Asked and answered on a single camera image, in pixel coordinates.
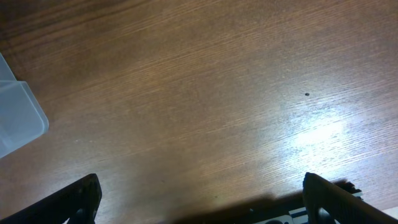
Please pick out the clear plastic storage bin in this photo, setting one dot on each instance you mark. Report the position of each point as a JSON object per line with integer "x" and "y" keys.
{"x": 22, "y": 118}

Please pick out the white striped label sheet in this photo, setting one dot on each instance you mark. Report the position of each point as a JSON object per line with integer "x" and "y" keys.
{"x": 299, "y": 215}

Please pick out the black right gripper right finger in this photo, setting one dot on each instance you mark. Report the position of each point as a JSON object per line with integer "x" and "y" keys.
{"x": 326, "y": 202}

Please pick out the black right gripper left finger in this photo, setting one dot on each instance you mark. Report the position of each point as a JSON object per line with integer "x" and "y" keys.
{"x": 75, "y": 203}

